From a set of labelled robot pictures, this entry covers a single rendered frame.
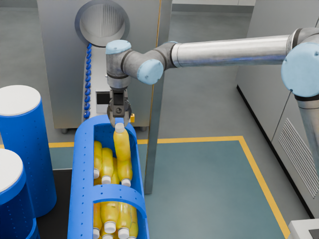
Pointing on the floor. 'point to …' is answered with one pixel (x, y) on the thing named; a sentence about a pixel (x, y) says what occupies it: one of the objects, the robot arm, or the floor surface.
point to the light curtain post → (156, 96)
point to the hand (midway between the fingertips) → (119, 125)
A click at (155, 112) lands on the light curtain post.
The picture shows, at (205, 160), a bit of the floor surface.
